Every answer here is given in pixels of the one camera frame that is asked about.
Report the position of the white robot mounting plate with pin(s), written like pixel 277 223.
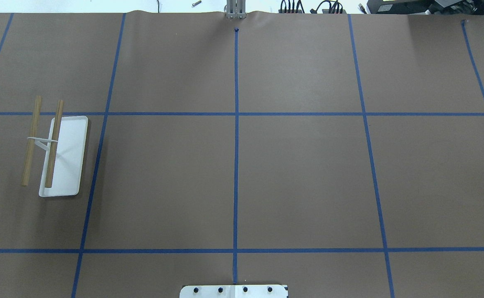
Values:
pixel 235 291

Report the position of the white towel rack base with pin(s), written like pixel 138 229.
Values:
pixel 69 158

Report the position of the aluminium frame post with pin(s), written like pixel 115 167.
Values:
pixel 235 9

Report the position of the black equipment box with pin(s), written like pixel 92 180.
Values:
pixel 441 7

